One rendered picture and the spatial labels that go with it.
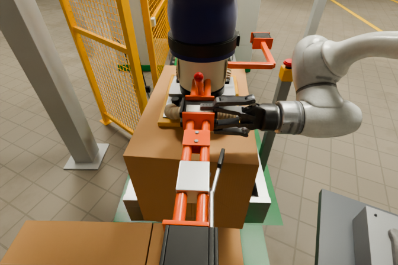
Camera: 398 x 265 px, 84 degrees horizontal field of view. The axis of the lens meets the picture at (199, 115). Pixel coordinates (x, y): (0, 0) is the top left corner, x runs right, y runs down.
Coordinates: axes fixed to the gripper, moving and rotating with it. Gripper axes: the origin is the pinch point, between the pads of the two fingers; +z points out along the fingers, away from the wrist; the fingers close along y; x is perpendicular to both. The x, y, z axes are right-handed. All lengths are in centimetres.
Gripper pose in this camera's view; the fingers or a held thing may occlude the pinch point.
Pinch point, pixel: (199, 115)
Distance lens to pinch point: 59.4
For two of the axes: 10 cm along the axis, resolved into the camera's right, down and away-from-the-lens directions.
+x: 0.2, -6.4, 7.7
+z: -10.0, -0.2, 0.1
